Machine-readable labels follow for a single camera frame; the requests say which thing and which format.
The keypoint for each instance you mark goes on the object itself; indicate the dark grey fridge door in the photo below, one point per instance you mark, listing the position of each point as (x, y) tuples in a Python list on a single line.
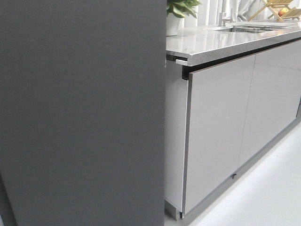
[(82, 99)]

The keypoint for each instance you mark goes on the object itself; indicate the grey kitchen counter cabinet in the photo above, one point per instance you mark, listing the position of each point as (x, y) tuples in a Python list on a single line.
[(228, 95)]

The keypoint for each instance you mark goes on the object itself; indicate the white plant pot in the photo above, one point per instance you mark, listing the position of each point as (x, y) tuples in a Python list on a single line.
[(172, 25)]

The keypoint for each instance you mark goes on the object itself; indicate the green potted plant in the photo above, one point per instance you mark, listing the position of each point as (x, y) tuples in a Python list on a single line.
[(182, 8)]

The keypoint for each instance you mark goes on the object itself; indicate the steel sink faucet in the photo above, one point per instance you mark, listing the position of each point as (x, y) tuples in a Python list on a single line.
[(223, 19)]

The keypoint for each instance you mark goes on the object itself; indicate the steel kitchen sink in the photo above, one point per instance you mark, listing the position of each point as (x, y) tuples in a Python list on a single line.
[(250, 28)]

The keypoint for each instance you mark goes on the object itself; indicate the wooden dish rack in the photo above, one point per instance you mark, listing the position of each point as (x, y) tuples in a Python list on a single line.
[(274, 6)]

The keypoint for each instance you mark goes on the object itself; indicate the orange fruit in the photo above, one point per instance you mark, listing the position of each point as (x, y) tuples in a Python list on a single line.
[(282, 11)]

